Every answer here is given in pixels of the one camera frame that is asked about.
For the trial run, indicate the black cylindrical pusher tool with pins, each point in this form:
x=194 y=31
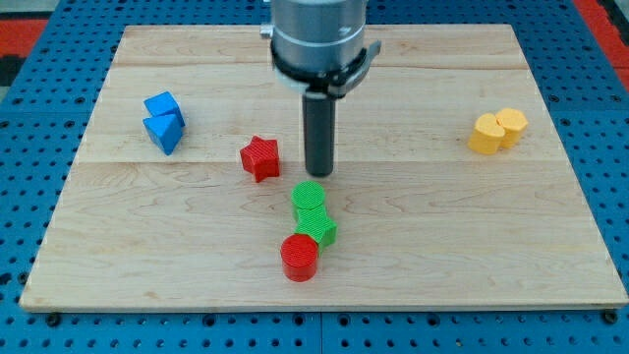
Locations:
x=319 y=126

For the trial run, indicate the red star block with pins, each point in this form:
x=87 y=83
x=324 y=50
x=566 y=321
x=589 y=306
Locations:
x=261 y=158

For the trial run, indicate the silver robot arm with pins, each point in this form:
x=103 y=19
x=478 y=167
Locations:
x=318 y=49

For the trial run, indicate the green star block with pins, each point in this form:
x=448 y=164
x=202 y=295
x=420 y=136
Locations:
x=318 y=225

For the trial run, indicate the blue triangle block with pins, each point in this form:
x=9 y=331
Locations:
x=165 y=131

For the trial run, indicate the green cylinder block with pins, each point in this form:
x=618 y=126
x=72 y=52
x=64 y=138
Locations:
x=306 y=195

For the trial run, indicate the red cylinder block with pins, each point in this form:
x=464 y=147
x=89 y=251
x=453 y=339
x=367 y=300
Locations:
x=299 y=256

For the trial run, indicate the wooden board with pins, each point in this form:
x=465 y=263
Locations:
x=451 y=189

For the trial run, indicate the blue cube block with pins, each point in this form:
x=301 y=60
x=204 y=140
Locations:
x=164 y=104

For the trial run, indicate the yellow heart block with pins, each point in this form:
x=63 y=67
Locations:
x=487 y=135

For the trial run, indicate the yellow hexagon block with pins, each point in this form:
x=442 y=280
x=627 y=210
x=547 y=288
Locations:
x=514 y=123

